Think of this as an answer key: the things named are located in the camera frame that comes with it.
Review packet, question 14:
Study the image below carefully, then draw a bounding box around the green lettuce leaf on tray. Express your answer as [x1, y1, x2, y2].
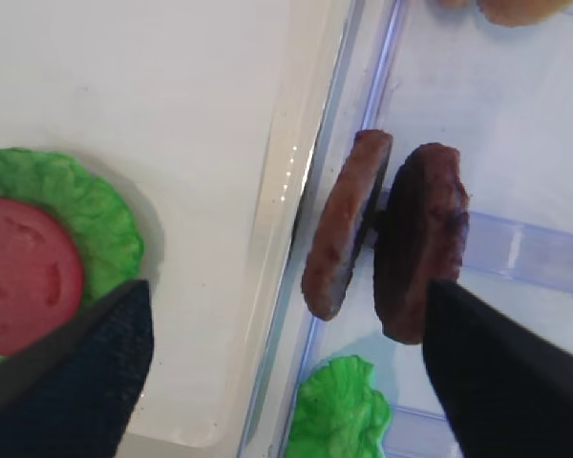
[0, 148, 144, 314]

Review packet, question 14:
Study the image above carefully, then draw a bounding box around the sesame bun half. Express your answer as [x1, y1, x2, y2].
[436, 0, 471, 9]
[477, 0, 573, 28]

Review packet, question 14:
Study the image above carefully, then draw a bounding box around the red tomato slice on tray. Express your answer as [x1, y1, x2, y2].
[0, 198, 84, 356]

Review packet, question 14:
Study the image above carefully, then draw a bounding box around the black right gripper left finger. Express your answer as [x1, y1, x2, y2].
[0, 280, 154, 457]

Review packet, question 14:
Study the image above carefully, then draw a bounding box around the white serving tray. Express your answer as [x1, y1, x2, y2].
[0, 1, 350, 457]

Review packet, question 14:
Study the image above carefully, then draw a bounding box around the rear sesame bun half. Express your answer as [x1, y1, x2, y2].
[436, 0, 471, 9]

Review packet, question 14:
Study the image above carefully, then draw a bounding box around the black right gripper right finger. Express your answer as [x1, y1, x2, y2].
[422, 281, 573, 457]

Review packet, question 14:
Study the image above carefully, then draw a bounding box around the clear right acrylic rack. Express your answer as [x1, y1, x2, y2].
[238, 1, 573, 457]

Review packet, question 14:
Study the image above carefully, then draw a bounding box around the green lettuce leaf in rack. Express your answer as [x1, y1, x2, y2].
[285, 355, 393, 458]

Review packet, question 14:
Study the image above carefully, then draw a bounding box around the brown meat patty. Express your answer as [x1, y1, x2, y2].
[301, 130, 393, 322]
[373, 143, 470, 344]

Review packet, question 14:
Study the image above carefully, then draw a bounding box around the front sesame bun half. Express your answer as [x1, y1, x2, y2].
[477, 0, 573, 28]

